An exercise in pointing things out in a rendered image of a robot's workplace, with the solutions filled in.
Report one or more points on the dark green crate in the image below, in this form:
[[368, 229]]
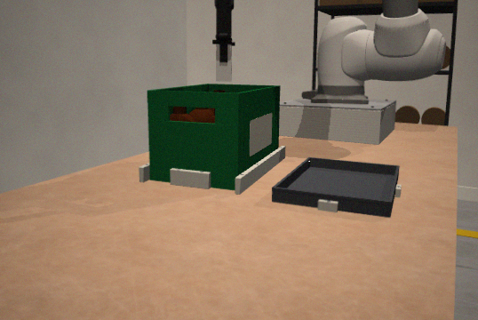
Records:
[[246, 130]]

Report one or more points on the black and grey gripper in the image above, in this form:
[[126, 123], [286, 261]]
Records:
[[224, 41]]

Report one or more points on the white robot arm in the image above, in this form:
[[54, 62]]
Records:
[[404, 48]]

